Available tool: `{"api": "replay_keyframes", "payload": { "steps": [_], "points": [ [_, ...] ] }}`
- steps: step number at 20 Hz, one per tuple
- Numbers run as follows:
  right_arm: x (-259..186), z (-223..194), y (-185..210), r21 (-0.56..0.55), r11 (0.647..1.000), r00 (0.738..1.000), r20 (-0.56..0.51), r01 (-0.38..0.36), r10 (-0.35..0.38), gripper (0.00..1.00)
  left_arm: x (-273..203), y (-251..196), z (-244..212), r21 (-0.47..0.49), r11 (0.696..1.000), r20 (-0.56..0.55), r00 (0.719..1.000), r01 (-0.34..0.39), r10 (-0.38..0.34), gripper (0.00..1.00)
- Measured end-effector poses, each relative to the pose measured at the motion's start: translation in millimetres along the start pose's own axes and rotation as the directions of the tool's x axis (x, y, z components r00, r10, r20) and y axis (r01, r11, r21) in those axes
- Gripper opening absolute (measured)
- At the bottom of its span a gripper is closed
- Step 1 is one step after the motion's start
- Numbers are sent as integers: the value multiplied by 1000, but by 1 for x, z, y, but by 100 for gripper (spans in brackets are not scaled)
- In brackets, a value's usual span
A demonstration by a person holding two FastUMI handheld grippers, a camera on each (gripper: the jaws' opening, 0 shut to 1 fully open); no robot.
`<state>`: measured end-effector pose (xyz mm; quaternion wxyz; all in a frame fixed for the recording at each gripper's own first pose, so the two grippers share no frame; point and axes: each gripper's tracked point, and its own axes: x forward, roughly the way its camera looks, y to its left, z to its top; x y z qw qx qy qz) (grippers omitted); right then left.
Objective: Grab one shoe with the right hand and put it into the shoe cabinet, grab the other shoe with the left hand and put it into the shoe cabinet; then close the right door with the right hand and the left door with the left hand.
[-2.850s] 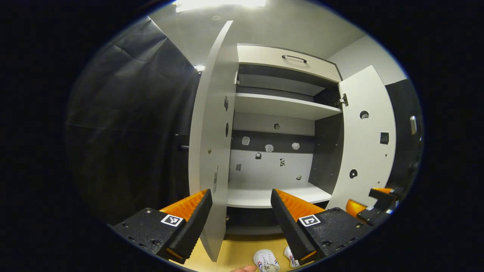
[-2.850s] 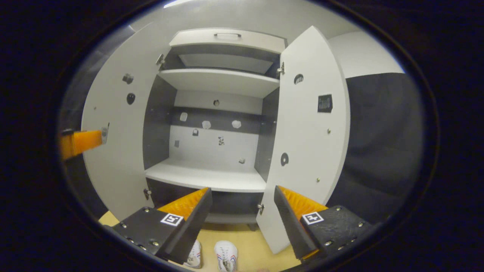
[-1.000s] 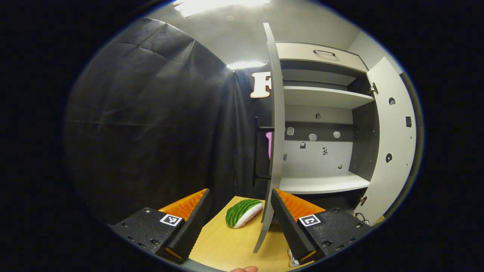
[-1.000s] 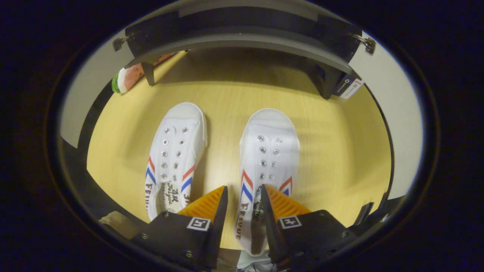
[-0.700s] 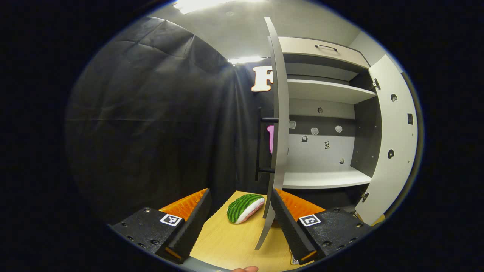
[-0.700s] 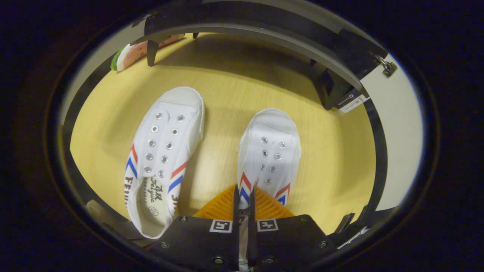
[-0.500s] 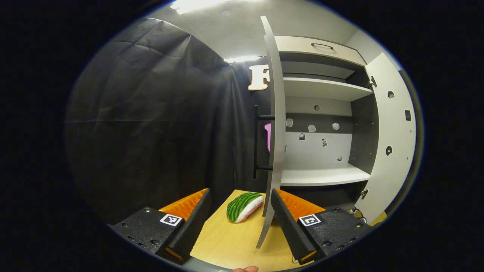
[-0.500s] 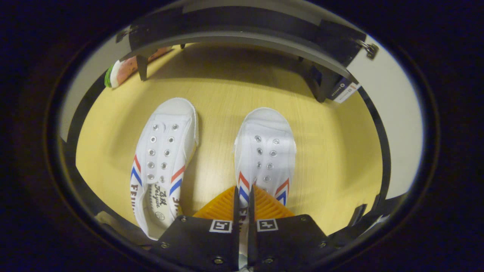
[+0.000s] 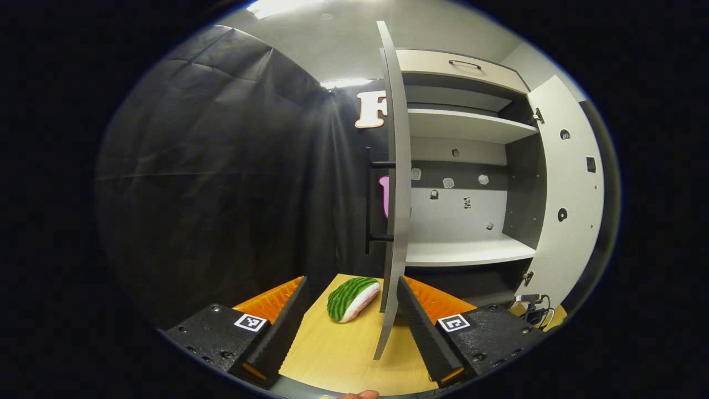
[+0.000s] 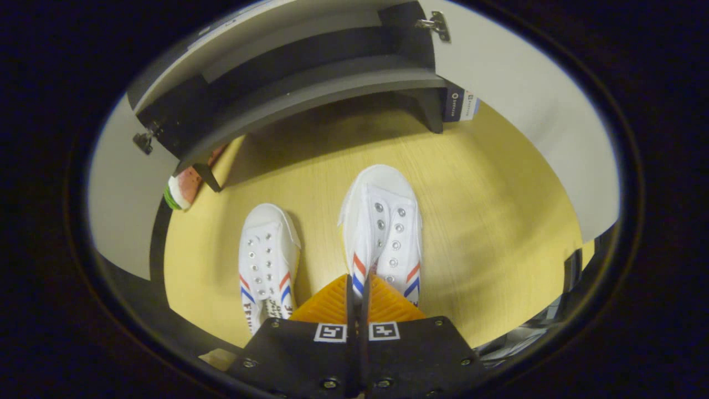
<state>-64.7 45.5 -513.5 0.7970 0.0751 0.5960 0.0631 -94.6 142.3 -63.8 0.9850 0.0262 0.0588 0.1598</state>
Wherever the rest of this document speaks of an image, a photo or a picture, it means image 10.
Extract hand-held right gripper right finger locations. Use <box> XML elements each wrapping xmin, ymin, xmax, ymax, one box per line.
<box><xmin>354</xmin><ymin>274</ymin><xmax>488</xmax><ymax>399</ymax></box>

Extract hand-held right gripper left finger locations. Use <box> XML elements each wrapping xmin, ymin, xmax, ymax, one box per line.
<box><xmin>227</xmin><ymin>274</ymin><xmax>356</xmax><ymax>399</ymax></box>

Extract white canvas shoe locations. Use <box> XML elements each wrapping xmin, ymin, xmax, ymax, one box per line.
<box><xmin>238</xmin><ymin>203</ymin><xmax>302</xmax><ymax>336</ymax></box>
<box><xmin>338</xmin><ymin>165</ymin><xmax>424</xmax><ymax>308</ymax></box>

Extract white cabinet door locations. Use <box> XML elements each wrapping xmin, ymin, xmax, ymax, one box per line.
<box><xmin>88</xmin><ymin>94</ymin><xmax>183</xmax><ymax>311</ymax></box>
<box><xmin>432</xmin><ymin>0</ymin><xmax>620</xmax><ymax>244</ymax></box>

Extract white and grey shoe cabinet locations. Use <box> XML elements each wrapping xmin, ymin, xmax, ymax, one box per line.
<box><xmin>127</xmin><ymin>0</ymin><xmax>447</xmax><ymax>193</ymax></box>

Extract watermelon slice plush toy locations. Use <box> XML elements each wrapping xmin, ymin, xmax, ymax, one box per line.
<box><xmin>163</xmin><ymin>145</ymin><xmax>227</xmax><ymax>211</ymax></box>

